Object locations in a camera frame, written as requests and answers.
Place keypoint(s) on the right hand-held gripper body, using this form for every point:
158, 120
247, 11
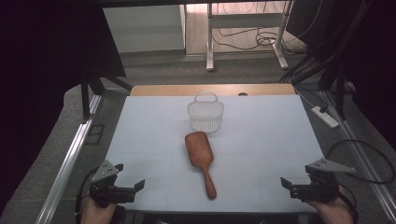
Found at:
320, 186

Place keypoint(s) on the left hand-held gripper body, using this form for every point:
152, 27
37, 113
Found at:
107, 189

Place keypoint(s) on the brown wooden paddle hairbrush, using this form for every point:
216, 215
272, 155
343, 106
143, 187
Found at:
199, 152

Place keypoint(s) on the white plastic lattice basket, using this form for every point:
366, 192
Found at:
205, 124

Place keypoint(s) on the person's left hand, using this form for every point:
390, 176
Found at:
96, 213

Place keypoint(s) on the person's right hand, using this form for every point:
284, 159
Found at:
333, 211

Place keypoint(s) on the dark square floor socket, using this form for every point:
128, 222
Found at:
95, 134

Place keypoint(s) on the white power strip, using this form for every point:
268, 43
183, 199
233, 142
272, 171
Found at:
326, 118

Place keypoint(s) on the pale blue table sheet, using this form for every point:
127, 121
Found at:
249, 140

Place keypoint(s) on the black metal stand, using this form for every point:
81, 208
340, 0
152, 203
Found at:
84, 99
340, 93

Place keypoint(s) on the black curtain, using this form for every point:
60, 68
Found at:
37, 62
376, 62

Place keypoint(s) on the white cabinet panel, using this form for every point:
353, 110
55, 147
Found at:
143, 28

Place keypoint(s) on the aluminium floor rail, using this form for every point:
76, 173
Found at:
67, 169
358, 149

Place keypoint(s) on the white metal desk frame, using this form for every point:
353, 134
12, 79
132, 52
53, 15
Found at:
210, 46

